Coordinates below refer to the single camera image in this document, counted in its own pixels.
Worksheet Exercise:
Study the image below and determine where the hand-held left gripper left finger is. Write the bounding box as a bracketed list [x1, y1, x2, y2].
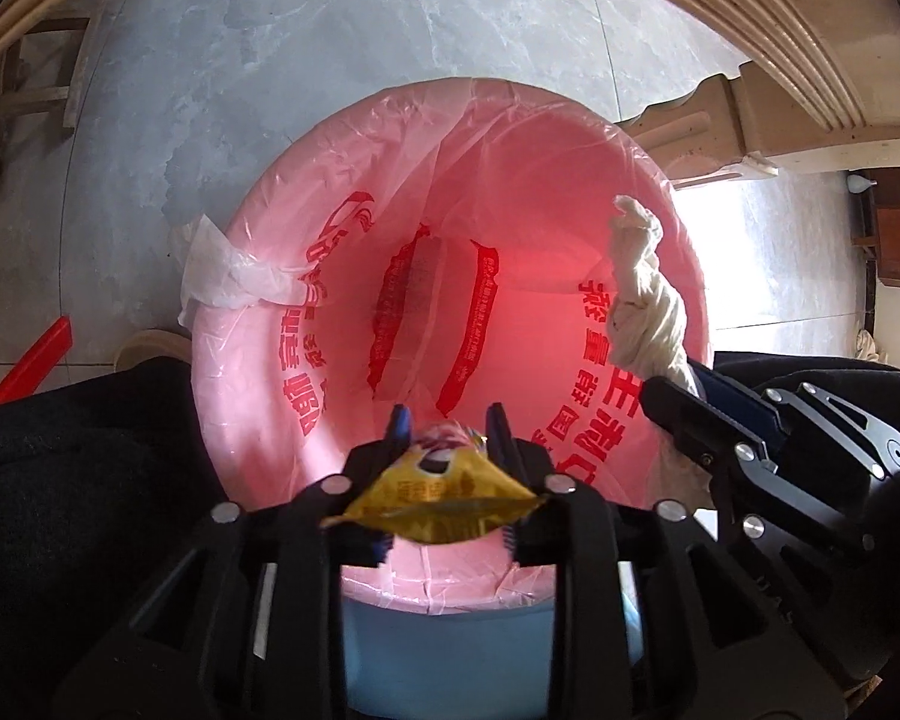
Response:
[52, 403, 415, 720]

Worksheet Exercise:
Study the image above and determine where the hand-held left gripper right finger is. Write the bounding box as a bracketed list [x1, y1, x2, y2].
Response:
[484, 401, 848, 720]

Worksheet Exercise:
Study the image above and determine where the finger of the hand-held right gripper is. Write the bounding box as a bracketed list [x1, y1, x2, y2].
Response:
[690, 364, 900, 533]
[640, 375, 897, 683]

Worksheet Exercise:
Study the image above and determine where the yellow snack wrapper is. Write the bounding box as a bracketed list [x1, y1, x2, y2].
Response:
[322, 424, 548, 545]

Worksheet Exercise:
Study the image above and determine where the white tissue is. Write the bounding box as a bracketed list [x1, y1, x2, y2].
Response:
[607, 195, 715, 515]

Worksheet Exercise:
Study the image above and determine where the blue trash bin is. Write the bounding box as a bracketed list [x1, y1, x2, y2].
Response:
[341, 577, 642, 720]

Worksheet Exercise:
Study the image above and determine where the bin with pink liner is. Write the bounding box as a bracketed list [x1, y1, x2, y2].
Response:
[178, 77, 715, 616]

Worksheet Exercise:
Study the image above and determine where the person's left leg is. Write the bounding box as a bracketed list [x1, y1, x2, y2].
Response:
[0, 356, 226, 720]

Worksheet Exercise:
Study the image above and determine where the red plastic stool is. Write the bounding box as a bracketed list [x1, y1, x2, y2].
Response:
[0, 315, 72, 410]

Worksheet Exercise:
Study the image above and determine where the brown wooden chair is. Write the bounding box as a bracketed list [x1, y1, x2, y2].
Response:
[0, 15, 91, 200]

